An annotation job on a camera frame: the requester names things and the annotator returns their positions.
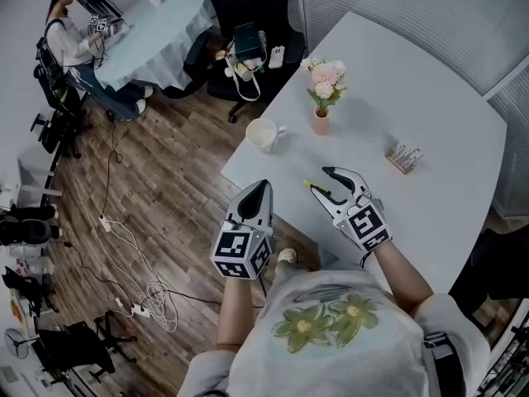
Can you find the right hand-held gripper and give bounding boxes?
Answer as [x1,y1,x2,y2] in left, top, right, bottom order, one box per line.
[309,165,393,254]

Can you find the round table with blue cloth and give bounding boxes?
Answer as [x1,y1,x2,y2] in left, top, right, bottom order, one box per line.
[97,0,218,93]

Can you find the black mesh office chair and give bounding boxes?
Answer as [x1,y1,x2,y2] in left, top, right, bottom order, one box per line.
[448,227,529,326]

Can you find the black floor cable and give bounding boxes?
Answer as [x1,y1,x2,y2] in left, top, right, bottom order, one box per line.
[101,112,123,218]

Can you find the white power strip with cables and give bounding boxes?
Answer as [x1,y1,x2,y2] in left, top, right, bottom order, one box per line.
[107,219,179,332]

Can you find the white mug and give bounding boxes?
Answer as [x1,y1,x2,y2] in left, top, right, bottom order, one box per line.
[245,117,288,154]

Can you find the person's black shoulder strap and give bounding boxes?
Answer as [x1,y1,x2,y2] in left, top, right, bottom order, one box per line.
[423,332,466,397]

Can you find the white strap bag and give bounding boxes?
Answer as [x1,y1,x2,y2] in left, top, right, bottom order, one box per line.
[225,54,262,102]

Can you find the small desk fan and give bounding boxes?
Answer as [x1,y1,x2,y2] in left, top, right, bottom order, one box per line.
[3,328,30,360]

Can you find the wooden card holder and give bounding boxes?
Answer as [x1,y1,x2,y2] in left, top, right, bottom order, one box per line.
[385,141,424,175]

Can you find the pink vase with flowers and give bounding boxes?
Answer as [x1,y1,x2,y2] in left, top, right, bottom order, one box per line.
[300,57,347,136]

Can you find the dark box device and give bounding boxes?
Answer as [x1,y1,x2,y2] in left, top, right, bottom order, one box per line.
[233,22,268,64]

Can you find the person's grey flower shirt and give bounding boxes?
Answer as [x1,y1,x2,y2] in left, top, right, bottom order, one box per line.
[176,269,491,397]

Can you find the person's right forearm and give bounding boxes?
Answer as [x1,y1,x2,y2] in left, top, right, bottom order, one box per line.
[374,240,435,316]

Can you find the white phone case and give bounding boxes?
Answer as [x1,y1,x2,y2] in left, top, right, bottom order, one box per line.
[268,44,286,69]

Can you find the white metal rack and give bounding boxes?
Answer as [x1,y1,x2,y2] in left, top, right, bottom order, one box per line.
[16,146,63,208]

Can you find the small dark chair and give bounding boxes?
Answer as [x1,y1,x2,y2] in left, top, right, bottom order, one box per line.
[163,31,214,101]

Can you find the person's grey trousers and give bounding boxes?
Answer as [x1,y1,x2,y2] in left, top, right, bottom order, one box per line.
[272,258,327,280]

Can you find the person's left forearm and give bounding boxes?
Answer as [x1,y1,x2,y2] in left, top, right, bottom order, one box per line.
[214,277,265,349]

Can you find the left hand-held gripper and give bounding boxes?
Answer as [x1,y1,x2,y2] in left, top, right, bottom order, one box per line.
[209,179,274,280]

